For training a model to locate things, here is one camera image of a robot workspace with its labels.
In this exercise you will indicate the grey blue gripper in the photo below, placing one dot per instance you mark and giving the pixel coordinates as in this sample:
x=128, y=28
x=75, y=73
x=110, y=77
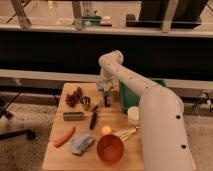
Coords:
x=106, y=86

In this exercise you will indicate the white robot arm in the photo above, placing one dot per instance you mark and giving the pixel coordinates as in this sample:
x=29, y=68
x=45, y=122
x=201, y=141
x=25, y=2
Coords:
x=164, y=139

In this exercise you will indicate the small metal cup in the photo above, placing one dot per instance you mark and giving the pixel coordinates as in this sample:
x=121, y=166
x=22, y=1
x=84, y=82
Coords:
x=86, y=102

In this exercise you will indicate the white plastic cup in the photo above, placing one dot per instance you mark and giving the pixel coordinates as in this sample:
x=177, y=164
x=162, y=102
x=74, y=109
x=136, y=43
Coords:
x=133, y=115

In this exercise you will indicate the green plastic bin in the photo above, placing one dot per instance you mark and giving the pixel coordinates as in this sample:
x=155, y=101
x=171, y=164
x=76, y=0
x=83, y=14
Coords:
x=127, y=98

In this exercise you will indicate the small yellow ball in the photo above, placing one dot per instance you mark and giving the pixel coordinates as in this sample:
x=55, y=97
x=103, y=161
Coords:
x=105, y=130

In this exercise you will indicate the grey rectangular block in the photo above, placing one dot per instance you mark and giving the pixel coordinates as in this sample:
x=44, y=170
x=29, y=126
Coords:
x=73, y=116

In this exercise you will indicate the orange plastic bowl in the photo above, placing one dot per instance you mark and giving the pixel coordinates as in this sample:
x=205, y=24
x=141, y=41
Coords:
x=110, y=149

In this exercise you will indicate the orange carrot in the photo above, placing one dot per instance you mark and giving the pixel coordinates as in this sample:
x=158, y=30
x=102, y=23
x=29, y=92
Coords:
x=63, y=139

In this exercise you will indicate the black office chair base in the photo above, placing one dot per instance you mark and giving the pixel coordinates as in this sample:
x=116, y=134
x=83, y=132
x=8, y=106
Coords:
x=11, y=132

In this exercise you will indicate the black handled knife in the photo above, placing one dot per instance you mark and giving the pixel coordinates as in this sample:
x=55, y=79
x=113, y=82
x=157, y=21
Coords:
x=93, y=117

